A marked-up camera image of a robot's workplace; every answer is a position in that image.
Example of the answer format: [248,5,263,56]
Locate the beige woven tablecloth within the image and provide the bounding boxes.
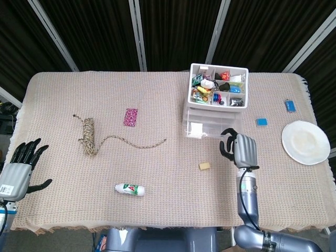
[10,70,336,236]

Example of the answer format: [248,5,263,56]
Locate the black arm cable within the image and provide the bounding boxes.
[0,204,8,236]
[237,168,264,232]

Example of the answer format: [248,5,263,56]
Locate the braided twine bundle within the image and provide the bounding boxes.
[72,113,167,157]

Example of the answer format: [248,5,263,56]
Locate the white drawer organizer with items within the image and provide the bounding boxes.
[182,62,249,127]

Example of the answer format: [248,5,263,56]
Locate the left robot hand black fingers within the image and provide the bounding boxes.
[0,138,53,202]

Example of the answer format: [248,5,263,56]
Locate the clear drawer with white paper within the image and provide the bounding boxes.
[185,107,244,139]

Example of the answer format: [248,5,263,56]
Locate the grey metal frame post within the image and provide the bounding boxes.
[282,15,336,74]
[0,86,23,108]
[205,0,232,65]
[27,0,79,72]
[128,0,148,72]

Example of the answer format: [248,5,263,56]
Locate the white round plate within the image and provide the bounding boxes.
[281,120,331,165]

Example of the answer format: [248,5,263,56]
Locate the grey robot torso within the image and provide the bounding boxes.
[104,227,218,252]

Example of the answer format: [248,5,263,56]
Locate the blue and pink snack packet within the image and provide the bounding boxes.
[96,233,108,252]

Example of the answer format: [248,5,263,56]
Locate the white paper sheet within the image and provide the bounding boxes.
[190,122,204,138]

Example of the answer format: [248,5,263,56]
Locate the pink patterned card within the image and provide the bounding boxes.
[123,108,139,128]

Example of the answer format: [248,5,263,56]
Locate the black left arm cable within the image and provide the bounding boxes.
[0,204,8,236]

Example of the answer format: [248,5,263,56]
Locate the white bottle green label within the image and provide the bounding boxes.
[114,183,145,197]

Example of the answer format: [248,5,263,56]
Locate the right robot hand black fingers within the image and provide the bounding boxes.
[219,128,260,169]

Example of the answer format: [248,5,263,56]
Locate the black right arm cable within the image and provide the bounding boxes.
[237,168,264,232]

